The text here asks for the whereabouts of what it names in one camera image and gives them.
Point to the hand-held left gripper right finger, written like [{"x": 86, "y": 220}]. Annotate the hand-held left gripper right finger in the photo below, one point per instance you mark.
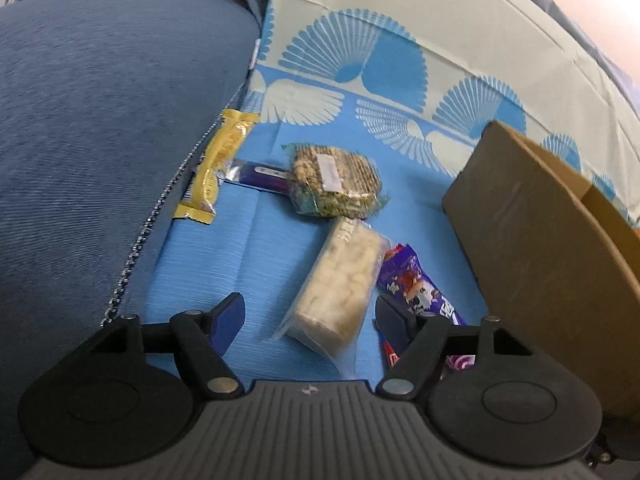
[{"x": 392, "y": 322}]

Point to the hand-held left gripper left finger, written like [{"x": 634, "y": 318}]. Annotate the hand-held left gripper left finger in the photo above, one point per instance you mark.
[{"x": 227, "y": 320}]

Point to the purple candy packet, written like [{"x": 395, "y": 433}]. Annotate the purple candy packet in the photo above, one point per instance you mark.
[{"x": 420, "y": 285}]

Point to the rectangular rice cracker packet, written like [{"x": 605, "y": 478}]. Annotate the rectangular rice cracker packet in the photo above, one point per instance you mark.
[{"x": 335, "y": 280}]

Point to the round puffed grain cake packet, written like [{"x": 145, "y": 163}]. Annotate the round puffed grain cake packet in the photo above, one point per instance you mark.
[{"x": 330, "y": 180}]

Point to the brown cardboard box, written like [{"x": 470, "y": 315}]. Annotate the brown cardboard box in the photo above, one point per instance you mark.
[{"x": 525, "y": 240}]

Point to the yellow snack packet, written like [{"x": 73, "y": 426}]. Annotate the yellow snack packet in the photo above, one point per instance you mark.
[{"x": 220, "y": 160}]

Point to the small purple snack bar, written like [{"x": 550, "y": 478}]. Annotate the small purple snack bar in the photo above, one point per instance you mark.
[{"x": 260, "y": 174}]

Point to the blue cushion with zipper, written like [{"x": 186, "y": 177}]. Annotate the blue cushion with zipper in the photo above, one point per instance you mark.
[{"x": 75, "y": 135}]

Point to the blue fan printed cloth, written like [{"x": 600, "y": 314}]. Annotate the blue fan printed cloth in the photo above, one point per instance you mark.
[{"x": 400, "y": 20}]

